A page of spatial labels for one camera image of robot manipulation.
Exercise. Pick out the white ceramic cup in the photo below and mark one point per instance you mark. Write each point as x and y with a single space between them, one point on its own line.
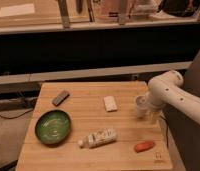
140 106

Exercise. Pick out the green bowl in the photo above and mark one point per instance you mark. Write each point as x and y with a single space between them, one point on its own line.
53 127

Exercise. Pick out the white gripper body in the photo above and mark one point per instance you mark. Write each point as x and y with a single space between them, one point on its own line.
153 103

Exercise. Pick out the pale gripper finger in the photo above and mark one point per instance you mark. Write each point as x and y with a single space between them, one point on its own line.
153 116

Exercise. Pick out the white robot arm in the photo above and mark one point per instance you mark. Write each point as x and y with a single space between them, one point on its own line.
166 88

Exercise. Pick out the white rectangular block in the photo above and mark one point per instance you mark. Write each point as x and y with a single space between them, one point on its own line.
110 104

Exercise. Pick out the grey rectangular block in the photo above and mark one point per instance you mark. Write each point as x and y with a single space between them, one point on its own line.
60 98

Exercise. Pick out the orange carrot toy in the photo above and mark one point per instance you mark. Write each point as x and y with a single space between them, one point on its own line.
143 146

